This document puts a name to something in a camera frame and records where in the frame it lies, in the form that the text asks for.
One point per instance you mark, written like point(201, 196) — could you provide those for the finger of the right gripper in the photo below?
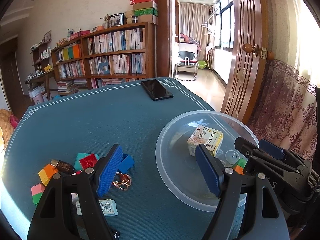
point(271, 149)
point(245, 147)

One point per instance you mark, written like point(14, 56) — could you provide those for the small orange green block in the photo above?
point(239, 166)

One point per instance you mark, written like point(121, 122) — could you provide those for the pink green toy block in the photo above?
point(36, 192)

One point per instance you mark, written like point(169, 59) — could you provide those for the yellow ointment box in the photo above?
point(211, 138)

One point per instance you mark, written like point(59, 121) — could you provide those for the yellow orange toy block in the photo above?
point(46, 174)

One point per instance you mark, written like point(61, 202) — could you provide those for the brown perfume bottle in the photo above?
point(63, 167)

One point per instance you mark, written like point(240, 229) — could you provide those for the pale green medicine box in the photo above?
point(108, 207)

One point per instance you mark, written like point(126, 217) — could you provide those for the teal dental floss case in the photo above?
point(78, 157)

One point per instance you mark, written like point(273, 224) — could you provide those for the red long toy block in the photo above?
point(88, 161)

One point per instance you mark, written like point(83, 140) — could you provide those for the clear plastic bowl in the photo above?
point(179, 169)

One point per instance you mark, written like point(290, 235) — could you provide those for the gold metal ring puzzle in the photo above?
point(122, 181)

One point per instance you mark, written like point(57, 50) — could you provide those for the blue toy block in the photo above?
point(126, 163)

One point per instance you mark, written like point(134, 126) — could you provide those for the patterned pink curtain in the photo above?
point(285, 111)

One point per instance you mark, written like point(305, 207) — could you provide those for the blue table mat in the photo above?
point(92, 122)

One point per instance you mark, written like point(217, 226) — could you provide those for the wooden door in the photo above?
point(249, 58)

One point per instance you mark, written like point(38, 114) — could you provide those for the rolling cart with basin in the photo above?
point(186, 67)

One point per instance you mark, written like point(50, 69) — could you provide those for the black smartphone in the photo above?
point(155, 90)

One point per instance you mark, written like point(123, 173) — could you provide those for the wooden bookshelf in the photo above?
point(121, 53)

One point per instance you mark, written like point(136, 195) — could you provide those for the small wooden shelf desk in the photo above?
point(42, 66)

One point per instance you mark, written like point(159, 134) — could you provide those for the stacked gift boxes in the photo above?
point(145, 10)

